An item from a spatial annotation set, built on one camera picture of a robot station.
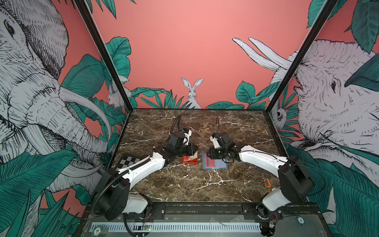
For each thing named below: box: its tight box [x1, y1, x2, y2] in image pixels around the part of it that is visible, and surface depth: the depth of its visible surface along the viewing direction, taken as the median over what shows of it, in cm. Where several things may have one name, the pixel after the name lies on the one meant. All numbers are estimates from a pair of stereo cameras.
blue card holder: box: [201, 153, 229, 170], surface depth 92 cm
